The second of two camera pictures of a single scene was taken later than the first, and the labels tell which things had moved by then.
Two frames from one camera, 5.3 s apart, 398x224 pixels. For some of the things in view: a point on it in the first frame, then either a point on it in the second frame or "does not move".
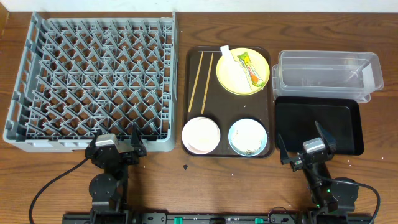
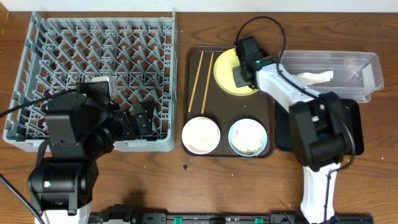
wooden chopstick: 193,92 does not move
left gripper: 123,156 -> 131,121
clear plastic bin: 300,73 does not move
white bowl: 201,135 does not move
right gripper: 331,148 -> 235,74
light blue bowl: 247,137 does not move
